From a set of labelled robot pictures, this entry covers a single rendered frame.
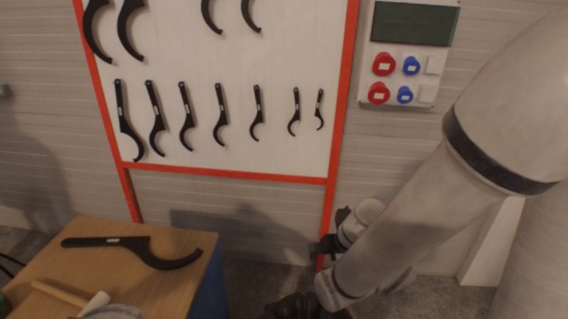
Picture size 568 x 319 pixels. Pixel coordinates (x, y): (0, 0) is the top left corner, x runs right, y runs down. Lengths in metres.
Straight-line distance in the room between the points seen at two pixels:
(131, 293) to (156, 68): 1.12
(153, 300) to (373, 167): 1.34
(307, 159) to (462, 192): 1.43
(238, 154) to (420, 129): 1.09
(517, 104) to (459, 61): 1.44
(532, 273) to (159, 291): 1.08
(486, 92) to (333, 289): 0.49
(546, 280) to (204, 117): 1.57
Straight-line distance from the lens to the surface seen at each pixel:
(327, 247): 0.89
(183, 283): 1.20
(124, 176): 2.22
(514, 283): 0.51
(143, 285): 1.25
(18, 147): 2.78
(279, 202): 1.97
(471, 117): 0.29
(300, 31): 1.48
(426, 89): 1.48
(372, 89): 1.38
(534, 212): 0.46
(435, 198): 0.35
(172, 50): 1.66
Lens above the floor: 1.89
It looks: 28 degrees down
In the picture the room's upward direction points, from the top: 2 degrees clockwise
